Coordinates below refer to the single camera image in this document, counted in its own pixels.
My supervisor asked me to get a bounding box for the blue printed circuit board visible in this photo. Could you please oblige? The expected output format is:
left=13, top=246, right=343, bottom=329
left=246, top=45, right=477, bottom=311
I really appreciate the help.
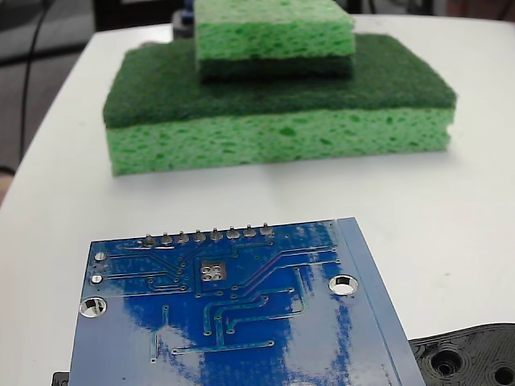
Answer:
left=68, top=216, right=427, bottom=386

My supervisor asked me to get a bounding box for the large green scrub sponge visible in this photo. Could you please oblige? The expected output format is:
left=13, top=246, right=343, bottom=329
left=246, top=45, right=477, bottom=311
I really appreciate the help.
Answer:
left=101, top=33, right=459, bottom=177

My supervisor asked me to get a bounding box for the small green scrub sponge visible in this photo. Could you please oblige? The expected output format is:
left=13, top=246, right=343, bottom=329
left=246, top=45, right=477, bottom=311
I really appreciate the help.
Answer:
left=193, top=0, right=357, bottom=84

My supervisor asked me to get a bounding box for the thin black cable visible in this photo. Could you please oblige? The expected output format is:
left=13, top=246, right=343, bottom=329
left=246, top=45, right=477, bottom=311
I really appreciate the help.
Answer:
left=19, top=0, right=52, bottom=170

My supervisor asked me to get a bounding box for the black plastic holder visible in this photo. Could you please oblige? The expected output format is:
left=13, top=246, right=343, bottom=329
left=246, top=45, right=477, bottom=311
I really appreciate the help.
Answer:
left=51, top=321, right=515, bottom=386

